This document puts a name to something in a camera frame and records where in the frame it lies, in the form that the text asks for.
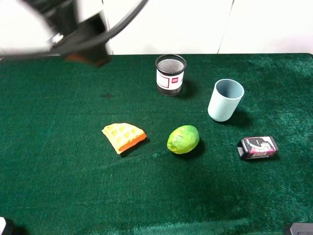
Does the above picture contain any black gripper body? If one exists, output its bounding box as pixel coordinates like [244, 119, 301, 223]
[52, 12, 111, 67]

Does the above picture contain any light blue plastic cup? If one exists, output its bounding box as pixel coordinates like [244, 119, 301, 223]
[207, 79, 245, 122]

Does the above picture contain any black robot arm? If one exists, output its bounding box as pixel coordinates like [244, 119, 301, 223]
[0, 0, 111, 67]

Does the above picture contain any black mesh pen holder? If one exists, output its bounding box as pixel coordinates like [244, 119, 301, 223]
[155, 54, 187, 97]

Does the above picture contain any yellow waffle piece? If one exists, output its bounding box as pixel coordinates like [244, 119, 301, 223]
[102, 123, 147, 154]

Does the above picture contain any green felt table mat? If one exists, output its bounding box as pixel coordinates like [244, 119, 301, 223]
[0, 54, 313, 235]

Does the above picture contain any green lime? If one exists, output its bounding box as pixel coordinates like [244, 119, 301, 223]
[167, 125, 200, 154]

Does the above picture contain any black pink gum box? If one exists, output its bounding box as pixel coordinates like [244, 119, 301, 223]
[236, 136, 279, 161]

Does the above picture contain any black white device bottom left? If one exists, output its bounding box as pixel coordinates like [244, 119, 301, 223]
[0, 217, 16, 235]

